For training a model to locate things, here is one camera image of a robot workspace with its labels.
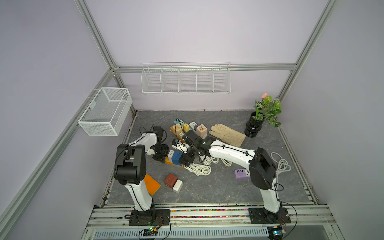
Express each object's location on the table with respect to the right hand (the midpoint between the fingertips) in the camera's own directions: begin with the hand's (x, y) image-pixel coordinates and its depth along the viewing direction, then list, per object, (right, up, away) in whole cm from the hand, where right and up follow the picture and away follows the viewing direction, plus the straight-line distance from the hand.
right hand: (183, 153), depth 86 cm
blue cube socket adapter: (-4, -2, +1) cm, 4 cm away
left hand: (-10, -3, +7) cm, 13 cm away
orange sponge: (-18, -18, -2) cm, 25 cm away
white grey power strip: (+5, +16, +23) cm, 28 cm away
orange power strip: (-10, -6, +3) cm, 12 cm away
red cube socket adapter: (-7, -14, -5) cm, 16 cm away
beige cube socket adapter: (-5, +14, +14) cm, 20 cm away
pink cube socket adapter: (+11, +12, +13) cm, 21 cm away
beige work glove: (+30, +9, +19) cm, 37 cm away
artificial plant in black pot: (+51, +26, +5) cm, 58 cm away
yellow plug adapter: (+1, +15, +16) cm, 22 cm away
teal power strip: (-6, +19, +23) cm, 30 cm away
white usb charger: (-2, -16, -7) cm, 18 cm away
